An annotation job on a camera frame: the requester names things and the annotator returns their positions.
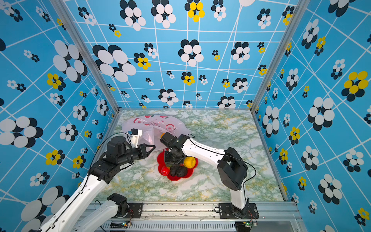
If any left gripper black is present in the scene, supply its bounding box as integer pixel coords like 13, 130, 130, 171
118, 143, 157, 166

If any yellow star fruit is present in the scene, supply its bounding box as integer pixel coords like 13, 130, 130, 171
183, 157, 196, 169

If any pink translucent plastic bag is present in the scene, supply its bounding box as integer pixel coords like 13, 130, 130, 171
121, 115, 190, 151

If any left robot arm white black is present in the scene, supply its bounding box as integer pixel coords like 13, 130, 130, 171
21, 135, 156, 232

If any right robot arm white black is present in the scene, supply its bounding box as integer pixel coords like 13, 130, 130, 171
160, 132, 248, 218

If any red flower-shaped plate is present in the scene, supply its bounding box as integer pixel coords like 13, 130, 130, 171
157, 149, 199, 181

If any dark avocado left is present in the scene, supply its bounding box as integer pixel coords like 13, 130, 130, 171
170, 165, 180, 177

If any dark avocado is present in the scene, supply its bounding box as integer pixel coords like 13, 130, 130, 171
170, 165, 180, 177
177, 166, 188, 178

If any dark avocado right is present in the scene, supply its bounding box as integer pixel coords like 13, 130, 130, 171
177, 166, 188, 178

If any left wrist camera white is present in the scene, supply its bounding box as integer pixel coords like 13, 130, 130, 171
128, 129, 143, 148

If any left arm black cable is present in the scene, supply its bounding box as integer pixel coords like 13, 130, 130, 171
78, 131, 131, 192

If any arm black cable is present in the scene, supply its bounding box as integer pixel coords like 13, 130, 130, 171
78, 131, 131, 192
188, 134, 258, 204

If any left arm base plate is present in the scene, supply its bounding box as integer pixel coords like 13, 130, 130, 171
115, 203, 143, 219

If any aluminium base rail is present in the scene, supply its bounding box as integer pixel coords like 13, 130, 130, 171
53, 200, 308, 232

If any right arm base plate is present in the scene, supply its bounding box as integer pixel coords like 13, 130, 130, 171
218, 203, 260, 219

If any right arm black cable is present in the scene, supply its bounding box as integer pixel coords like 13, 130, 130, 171
188, 134, 258, 204

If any left aluminium corner post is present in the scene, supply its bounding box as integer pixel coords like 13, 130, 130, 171
50, 1, 120, 114

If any aluminium corner post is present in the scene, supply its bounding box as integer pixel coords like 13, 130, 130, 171
250, 0, 310, 113
50, 1, 120, 114

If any right aluminium corner post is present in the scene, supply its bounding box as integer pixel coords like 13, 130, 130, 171
250, 0, 310, 113

